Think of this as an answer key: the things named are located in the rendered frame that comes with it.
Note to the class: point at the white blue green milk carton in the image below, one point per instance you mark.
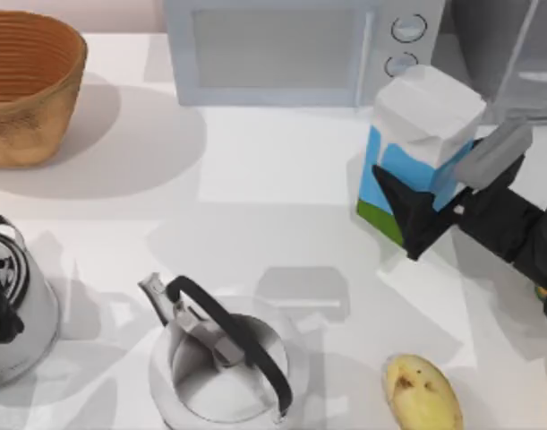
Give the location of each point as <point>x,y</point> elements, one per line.
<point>416,116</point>

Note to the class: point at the small yellow green object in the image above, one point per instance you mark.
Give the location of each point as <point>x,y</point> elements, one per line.
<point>542,292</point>

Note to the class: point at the small microwave knob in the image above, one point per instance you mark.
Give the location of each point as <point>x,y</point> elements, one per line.
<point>399,62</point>

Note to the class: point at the pale microwave oven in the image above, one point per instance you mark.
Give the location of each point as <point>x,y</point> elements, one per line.
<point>273,96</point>

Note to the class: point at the large microwave knob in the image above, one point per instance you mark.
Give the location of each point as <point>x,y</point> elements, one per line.
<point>408,28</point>

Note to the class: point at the grey cabinet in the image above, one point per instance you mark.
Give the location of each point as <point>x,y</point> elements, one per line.
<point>479,40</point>

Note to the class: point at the yellow potato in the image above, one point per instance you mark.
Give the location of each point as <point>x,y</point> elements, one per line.
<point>423,394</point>

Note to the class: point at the microwave oven door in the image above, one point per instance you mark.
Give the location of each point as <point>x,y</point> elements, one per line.
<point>273,49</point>

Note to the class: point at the brown woven basket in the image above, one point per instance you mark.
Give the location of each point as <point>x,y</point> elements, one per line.
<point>27,89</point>

